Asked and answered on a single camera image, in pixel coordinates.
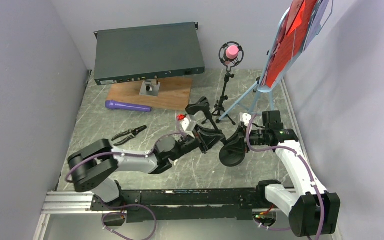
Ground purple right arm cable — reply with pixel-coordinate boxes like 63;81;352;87
244;112;327;240

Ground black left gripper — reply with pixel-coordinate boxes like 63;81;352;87
170;124;225;162

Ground black wire stripper pliers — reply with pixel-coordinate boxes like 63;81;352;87
111;125;148;146

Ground pink microphone in shock mount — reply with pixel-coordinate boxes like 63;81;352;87
218;41;244;72

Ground dark green rack unit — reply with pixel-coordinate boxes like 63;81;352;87
94;22;206;86

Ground black round-base mic stand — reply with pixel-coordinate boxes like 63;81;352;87
185;96;246;167

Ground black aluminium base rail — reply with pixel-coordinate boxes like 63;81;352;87
41;187;284;226

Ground wooden board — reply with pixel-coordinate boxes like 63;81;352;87
106;77;193;111

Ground red sheet music papers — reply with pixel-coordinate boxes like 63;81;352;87
260;0;321;91

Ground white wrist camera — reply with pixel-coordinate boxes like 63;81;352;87
176;114;197;137
239;112;254;128

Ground light blue music stand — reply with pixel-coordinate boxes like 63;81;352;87
216;0;334;123

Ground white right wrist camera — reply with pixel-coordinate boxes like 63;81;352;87
239;112;254;128

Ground grey metal bracket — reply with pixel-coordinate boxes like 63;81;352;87
139;79;161;97

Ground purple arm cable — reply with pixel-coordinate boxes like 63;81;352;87
244;112;327;240
64;117;186;240

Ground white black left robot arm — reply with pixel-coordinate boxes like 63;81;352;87
65;125;226;210

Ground purple microphone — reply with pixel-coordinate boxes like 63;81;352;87
104;100;152;112

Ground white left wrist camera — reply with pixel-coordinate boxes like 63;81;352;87
176;114;197;137

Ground black tripod mic stand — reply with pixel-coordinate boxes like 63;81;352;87
211;70;235;124

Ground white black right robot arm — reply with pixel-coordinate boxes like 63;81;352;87
219;110;341;240

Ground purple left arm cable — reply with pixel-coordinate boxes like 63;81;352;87
64;117;186;240

